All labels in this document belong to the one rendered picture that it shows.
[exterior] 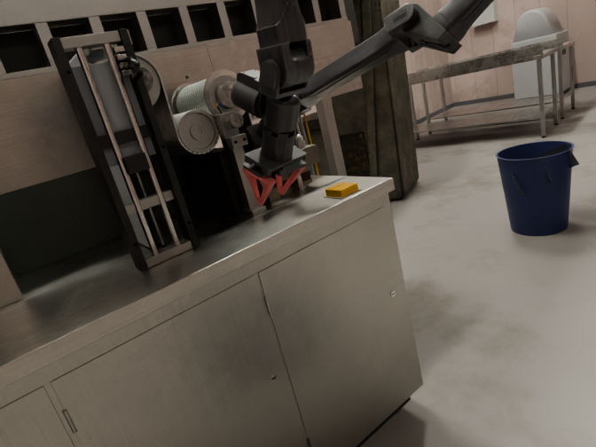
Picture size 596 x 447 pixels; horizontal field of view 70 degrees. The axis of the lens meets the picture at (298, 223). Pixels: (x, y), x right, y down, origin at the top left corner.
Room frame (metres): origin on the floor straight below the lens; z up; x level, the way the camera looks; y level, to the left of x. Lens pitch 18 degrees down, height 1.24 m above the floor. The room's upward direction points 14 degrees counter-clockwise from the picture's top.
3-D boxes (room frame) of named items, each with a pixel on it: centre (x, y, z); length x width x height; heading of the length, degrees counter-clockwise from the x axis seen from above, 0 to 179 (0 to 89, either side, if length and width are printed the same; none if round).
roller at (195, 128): (1.37, 0.28, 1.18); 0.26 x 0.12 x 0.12; 33
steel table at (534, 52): (5.55, -2.52, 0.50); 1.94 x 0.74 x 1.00; 45
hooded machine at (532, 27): (7.33, -4.64, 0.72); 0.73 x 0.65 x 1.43; 43
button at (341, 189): (1.22, -0.15, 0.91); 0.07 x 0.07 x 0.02; 33
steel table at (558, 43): (6.22, -3.23, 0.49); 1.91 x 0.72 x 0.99; 44
